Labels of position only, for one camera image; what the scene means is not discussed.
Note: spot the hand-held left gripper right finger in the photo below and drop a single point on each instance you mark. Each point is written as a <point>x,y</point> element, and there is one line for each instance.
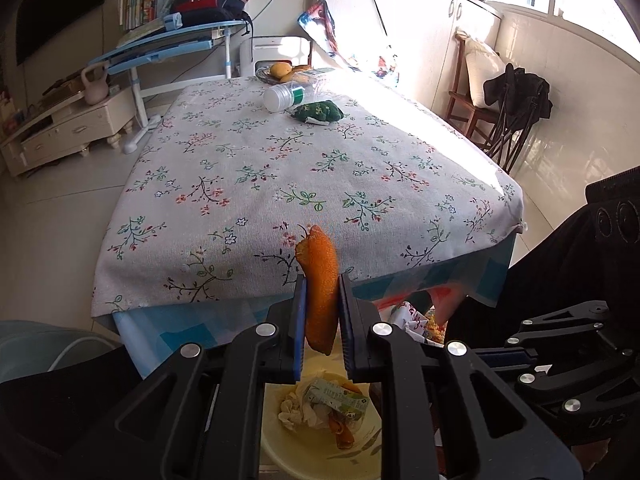
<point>347,340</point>

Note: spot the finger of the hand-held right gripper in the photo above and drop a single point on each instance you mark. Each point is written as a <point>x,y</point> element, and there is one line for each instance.
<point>550,385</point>
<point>562,314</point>

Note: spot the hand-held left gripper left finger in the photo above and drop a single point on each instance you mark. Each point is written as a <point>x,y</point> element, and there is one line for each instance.
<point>300,330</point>

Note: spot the orange peel piece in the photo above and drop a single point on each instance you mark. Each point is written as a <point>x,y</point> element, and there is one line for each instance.
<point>342,437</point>
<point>320,285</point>

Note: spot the green yellow drink carton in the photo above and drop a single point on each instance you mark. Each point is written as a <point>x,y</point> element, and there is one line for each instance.
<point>335,396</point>

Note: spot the orange snack bag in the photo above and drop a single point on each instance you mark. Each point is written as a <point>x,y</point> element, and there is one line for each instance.
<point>435,327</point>

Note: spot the translucent plastic bag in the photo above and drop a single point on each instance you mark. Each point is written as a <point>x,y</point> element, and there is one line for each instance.
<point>445,305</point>

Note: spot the cream round bin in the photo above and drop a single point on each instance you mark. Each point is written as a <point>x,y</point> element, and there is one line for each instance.
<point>310,460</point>

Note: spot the blue checked undercloth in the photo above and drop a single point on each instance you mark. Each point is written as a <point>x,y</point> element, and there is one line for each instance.
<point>200,330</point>

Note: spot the floral tablecloth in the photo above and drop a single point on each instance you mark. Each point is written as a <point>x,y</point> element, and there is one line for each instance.
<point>300,175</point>

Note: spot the black folding chair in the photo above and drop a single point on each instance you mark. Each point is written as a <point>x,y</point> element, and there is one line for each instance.
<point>520,90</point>

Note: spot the wooden chair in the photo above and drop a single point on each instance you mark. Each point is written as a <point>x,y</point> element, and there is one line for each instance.
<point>467,110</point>

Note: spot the white pillow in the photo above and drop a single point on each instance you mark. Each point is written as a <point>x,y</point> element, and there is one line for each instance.
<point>480,70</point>

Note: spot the green knit toy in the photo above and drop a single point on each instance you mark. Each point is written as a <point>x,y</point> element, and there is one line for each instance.
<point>317,111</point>

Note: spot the clear plastic bottle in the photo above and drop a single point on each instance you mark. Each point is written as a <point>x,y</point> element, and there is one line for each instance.
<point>285,96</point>

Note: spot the yellow mango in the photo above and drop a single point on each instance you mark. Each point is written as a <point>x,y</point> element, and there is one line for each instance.
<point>287,78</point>
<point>279,69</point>

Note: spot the wicker fruit basket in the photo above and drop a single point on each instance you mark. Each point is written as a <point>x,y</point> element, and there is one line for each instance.
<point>262,79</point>

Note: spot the brown spotted mango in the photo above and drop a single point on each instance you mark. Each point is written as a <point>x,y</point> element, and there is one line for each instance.
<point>302,67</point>

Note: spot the pale blue rounded object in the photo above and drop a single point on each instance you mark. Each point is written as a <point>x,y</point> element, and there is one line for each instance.
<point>30,350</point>

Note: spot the white cabinet row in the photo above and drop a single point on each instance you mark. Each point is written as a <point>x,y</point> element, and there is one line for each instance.
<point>425,20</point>

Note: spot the white floor appliance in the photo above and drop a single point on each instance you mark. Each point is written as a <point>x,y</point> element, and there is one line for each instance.
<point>272,50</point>

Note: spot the colourful printed cloth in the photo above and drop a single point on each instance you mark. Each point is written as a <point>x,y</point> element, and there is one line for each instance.
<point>320,25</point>

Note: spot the white TV cabinet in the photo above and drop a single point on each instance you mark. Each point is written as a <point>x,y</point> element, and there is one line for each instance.
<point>65,132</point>

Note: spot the pink kettlebell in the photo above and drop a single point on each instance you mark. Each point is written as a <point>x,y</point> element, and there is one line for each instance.
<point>95,92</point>

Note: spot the blue study desk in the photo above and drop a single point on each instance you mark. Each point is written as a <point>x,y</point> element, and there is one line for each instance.
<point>160,42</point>

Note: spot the blue pencil sharpener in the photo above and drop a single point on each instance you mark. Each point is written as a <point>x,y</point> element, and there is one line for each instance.
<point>172,21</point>

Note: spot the pale green booklet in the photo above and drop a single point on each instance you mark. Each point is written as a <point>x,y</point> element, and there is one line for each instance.
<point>142,30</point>

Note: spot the brown tray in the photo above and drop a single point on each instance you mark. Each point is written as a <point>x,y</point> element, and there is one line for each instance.
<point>62,87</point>

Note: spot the row of books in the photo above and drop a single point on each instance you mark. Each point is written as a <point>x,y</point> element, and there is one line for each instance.
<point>135,7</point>

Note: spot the black television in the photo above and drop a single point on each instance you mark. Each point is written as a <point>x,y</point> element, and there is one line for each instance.
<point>60,0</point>

